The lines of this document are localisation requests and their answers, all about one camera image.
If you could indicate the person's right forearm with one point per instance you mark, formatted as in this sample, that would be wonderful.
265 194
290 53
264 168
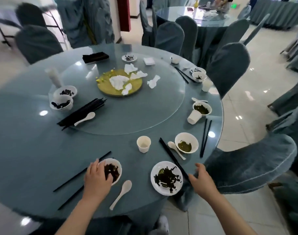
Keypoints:
229 217

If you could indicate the person's left hand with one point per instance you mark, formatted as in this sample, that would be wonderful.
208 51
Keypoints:
96 186

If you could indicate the person's white shoe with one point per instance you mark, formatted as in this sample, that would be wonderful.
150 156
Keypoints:
162 225

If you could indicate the yellow round disc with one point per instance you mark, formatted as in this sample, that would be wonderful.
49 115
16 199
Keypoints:
135 86

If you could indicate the blue clothed background table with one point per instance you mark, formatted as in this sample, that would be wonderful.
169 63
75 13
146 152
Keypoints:
207 39

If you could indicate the person's left forearm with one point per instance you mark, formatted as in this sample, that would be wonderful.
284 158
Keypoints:
78 217

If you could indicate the person's right hand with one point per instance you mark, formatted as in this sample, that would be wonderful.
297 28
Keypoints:
204 184

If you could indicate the red door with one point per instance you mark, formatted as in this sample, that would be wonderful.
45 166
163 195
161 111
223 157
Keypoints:
123 14

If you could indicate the round glass turntable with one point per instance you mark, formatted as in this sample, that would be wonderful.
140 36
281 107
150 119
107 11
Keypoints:
202 17
139 112

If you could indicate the crumpled white tissue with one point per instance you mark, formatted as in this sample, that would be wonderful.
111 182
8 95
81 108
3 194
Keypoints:
118 81
139 75
130 68
152 82
126 90

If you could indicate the dark red cloth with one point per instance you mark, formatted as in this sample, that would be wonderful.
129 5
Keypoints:
95 57

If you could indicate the bundle of black chopsticks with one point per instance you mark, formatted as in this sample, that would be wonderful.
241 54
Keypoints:
83 112

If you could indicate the blue skirted table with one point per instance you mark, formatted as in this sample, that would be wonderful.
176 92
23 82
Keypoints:
276 12

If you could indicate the folded white napkin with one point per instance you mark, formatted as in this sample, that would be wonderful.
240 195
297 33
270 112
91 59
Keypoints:
149 61

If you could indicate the round blue table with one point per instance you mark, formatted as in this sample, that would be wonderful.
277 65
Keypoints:
29 149

